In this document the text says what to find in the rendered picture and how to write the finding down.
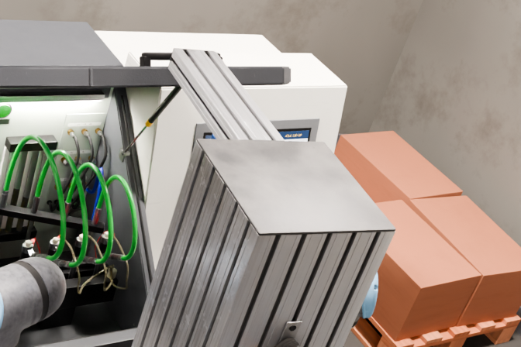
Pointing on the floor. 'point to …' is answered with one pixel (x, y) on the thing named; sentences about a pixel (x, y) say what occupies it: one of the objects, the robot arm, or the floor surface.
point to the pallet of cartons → (432, 252)
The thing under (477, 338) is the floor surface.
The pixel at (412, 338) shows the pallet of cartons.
